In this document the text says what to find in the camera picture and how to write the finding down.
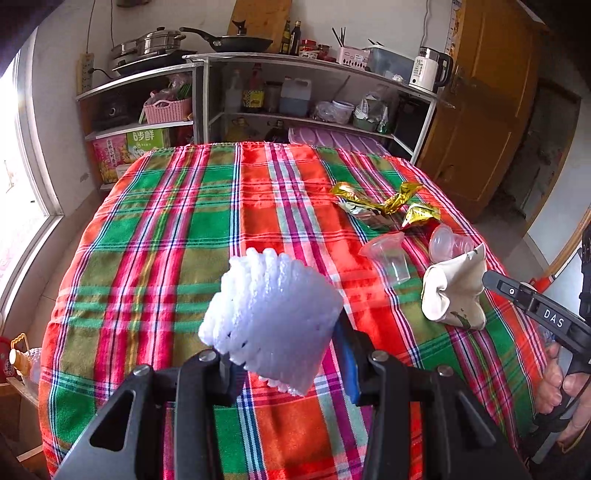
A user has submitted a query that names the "pink yellow carton box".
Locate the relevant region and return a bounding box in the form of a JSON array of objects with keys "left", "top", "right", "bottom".
[{"left": 92, "top": 135, "right": 130, "bottom": 184}]

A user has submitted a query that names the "white electric kettle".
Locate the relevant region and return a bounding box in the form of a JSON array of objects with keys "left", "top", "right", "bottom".
[{"left": 409, "top": 46, "right": 454, "bottom": 93}]

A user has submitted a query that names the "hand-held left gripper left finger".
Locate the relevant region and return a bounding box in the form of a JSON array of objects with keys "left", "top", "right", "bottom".
[{"left": 53, "top": 348, "right": 246, "bottom": 480}]

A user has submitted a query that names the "black wok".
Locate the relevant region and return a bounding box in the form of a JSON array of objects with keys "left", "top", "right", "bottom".
[{"left": 180, "top": 21, "right": 274, "bottom": 53}]

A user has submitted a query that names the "yellow handled container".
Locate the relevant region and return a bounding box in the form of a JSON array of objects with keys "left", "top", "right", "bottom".
[{"left": 9, "top": 333, "right": 42, "bottom": 384}]

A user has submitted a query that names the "yellow label sauce bottle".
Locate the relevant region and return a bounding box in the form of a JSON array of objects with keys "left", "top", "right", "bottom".
[{"left": 242, "top": 64, "right": 266, "bottom": 114}]

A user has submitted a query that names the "large metal kitchen shelf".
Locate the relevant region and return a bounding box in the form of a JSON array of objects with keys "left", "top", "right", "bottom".
[{"left": 185, "top": 52, "right": 455, "bottom": 164}]

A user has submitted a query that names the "wooden door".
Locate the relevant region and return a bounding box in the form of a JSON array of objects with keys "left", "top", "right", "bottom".
[{"left": 416, "top": 0, "right": 550, "bottom": 217}]

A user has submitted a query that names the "gold silver foil wrapper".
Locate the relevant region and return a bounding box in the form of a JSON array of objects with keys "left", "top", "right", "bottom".
[{"left": 331, "top": 182, "right": 393, "bottom": 230}]

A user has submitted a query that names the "wooden cutting board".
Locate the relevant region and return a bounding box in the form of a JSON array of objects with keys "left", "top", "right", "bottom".
[{"left": 226, "top": 0, "right": 293, "bottom": 40}]

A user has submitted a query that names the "clear plastic bottle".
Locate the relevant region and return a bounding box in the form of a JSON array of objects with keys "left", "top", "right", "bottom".
[{"left": 225, "top": 69, "right": 243, "bottom": 113}]

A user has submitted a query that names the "person's right hand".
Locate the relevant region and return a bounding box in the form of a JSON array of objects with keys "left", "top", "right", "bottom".
[{"left": 536, "top": 344, "right": 591, "bottom": 444}]

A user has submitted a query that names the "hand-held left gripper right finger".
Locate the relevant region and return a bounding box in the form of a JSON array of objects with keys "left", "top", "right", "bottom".
[{"left": 334, "top": 313, "right": 532, "bottom": 480}]

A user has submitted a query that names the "pink lidded storage box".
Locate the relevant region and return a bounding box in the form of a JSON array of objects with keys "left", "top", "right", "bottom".
[{"left": 288, "top": 127, "right": 393, "bottom": 158}]

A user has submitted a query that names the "white food bag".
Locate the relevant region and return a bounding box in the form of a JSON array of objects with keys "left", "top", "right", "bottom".
[{"left": 360, "top": 92, "right": 386, "bottom": 118}]

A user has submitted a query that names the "plaid tablecloth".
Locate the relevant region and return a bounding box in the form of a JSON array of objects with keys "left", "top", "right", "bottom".
[{"left": 39, "top": 141, "right": 548, "bottom": 480}]

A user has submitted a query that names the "black induction cooker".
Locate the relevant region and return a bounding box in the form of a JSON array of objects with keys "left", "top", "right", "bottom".
[{"left": 111, "top": 50, "right": 199, "bottom": 77}]

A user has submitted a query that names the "clear plastic cup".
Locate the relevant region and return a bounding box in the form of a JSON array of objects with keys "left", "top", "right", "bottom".
[
  {"left": 428, "top": 224, "right": 476, "bottom": 261},
  {"left": 359, "top": 232, "right": 411, "bottom": 284}
]

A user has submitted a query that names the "pink utensil holder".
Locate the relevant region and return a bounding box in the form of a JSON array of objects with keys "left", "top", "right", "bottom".
[{"left": 336, "top": 46, "right": 370, "bottom": 70}]

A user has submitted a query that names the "glass jar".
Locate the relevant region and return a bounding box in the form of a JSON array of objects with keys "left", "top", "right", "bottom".
[{"left": 265, "top": 80, "right": 282, "bottom": 114}]

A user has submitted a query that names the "pink plastic basket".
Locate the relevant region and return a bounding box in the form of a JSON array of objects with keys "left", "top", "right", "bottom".
[{"left": 143, "top": 95, "right": 193, "bottom": 124}]

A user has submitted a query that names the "white paper cup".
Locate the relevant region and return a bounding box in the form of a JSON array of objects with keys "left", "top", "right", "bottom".
[{"left": 421, "top": 242, "right": 488, "bottom": 330}]

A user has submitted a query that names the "steel steamer pot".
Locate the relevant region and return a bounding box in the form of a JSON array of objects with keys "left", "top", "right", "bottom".
[{"left": 110, "top": 27, "right": 185, "bottom": 61}]

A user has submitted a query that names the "clear plastic storage container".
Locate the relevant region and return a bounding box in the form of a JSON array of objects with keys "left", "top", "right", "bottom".
[{"left": 365, "top": 46, "right": 414, "bottom": 84}]

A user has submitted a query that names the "small metal kitchen shelf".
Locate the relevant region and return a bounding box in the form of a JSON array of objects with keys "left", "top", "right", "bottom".
[{"left": 76, "top": 62, "right": 204, "bottom": 190}]

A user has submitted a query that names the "white lidded tub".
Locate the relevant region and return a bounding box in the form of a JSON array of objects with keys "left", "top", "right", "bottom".
[{"left": 331, "top": 100, "right": 355, "bottom": 124}]

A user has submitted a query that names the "window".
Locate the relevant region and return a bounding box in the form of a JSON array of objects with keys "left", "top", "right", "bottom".
[{"left": 0, "top": 28, "right": 63, "bottom": 319}]

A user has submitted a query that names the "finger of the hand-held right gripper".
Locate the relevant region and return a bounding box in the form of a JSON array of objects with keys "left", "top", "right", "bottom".
[{"left": 482, "top": 270, "right": 539, "bottom": 311}]

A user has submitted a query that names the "green carton box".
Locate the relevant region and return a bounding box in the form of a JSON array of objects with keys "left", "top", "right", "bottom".
[{"left": 127, "top": 128, "right": 171, "bottom": 161}]

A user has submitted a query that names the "gold printed snack packet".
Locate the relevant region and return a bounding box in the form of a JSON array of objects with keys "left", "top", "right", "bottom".
[{"left": 401, "top": 203, "right": 441, "bottom": 232}]

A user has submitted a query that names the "white foam net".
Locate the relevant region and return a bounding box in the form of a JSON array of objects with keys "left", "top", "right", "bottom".
[{"left": 198, "top": 248, "right": 345, "bottom": 397}]

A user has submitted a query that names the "white jerrycan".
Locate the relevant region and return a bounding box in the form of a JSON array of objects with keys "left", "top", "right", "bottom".
[{"left": 278, "top": 77, "right": 312, "bottom": 117}]

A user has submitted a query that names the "yellow cooking oil bottle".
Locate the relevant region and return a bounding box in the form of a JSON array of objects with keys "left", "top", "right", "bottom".
[{"left": 225, "top": 117, "right": 252, "bottom": 143}]

